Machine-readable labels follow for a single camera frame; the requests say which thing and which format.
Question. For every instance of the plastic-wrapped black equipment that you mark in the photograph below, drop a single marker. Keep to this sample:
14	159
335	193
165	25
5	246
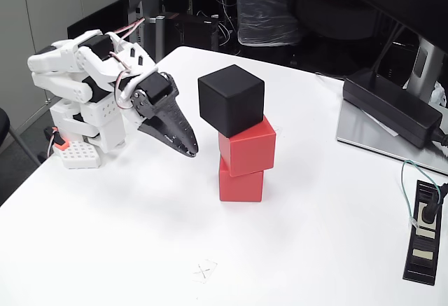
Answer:
266	12

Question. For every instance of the black equipment box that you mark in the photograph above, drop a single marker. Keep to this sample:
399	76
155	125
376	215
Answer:
196	33

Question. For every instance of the silver post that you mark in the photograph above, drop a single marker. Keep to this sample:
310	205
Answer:
159	40

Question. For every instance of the black office chair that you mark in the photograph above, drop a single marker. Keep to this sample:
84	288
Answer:
3	127

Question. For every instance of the black block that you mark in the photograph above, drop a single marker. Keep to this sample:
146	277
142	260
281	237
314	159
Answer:
231	99

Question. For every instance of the red block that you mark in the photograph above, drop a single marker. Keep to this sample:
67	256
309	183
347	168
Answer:
241	188
252	148

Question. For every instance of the black power adapter brick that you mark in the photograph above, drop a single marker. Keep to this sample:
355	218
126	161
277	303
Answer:
388	106

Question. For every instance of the white plastic bag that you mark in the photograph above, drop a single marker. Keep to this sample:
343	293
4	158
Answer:
439	94

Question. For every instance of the white paper sheet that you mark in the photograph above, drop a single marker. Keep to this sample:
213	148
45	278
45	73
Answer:
383	125

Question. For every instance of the black power plug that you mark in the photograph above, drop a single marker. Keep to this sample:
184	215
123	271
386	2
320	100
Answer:
428	213

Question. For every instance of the black power strip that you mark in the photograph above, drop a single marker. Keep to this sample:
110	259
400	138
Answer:
421	257

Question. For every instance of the silver monitor stand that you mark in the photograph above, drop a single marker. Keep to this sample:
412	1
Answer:
371	134

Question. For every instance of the clear tape with X mark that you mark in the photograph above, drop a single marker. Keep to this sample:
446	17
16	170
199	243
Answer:
203	271

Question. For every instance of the white perforated table clamp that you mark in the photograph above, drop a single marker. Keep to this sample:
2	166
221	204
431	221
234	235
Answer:
80	155

